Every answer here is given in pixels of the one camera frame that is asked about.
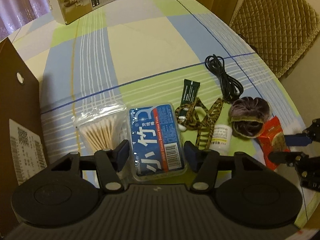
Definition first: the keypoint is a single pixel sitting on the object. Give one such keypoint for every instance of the white pill bottle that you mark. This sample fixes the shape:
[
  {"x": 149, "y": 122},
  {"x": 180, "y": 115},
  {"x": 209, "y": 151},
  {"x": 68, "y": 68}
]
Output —
[{"x": 221, "y": 139}]

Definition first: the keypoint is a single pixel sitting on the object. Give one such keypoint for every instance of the red snack packet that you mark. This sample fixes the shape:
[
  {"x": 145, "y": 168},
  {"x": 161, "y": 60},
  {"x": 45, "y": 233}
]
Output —
[{"x": 272, "y": 140}]

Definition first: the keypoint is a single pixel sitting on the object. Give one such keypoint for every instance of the brown storage box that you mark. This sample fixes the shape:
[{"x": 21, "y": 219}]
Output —
[{"x": 23, "y": 153}]

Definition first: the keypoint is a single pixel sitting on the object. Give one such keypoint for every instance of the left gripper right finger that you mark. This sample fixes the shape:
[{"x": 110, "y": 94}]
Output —
[{"x": 204, "y": 163}]

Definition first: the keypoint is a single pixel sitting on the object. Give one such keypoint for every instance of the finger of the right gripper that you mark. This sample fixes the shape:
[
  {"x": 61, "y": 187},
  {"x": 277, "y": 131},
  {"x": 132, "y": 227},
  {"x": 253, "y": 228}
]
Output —
[
  {"x": 308, "y": 136},
  {"x": 298, "y": 160}
]

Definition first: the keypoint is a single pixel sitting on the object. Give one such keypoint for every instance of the quilted gold chair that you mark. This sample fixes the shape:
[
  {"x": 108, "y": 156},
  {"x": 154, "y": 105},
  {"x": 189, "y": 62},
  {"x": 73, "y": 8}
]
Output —
[{"x": 281, "y": 31}]

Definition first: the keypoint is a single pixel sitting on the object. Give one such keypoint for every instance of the purple curtain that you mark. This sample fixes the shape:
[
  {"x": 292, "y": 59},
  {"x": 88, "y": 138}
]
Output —
[{"x": 17, "y": 13}]

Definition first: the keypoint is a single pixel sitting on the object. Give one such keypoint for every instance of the purple velvet scrunchie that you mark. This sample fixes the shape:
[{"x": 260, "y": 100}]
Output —
[{"x": 248, "y": 116}]

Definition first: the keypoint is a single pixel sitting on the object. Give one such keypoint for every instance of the checked tablecloth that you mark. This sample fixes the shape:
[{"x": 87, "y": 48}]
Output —
[{"x": 138, "y": 52}]

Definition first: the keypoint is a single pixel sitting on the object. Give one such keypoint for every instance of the blue dental floss box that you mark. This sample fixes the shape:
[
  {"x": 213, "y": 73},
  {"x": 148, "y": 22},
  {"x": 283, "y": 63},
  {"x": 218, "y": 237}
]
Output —
[{"x": 155, "y": 143}]

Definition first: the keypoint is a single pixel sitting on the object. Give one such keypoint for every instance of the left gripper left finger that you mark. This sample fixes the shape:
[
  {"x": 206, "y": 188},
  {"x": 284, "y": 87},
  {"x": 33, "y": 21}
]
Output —
[{"x": 108, "y": 163}]

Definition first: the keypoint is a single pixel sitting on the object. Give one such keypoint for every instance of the cotton swabs plastic bag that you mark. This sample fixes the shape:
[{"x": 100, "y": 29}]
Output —
[{"x": 103, "y": 127}]

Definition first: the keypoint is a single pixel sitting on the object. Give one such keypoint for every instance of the dark green sachet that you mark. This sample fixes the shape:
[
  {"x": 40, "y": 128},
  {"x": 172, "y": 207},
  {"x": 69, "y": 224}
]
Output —
[{"x": 190, "y": 90}]

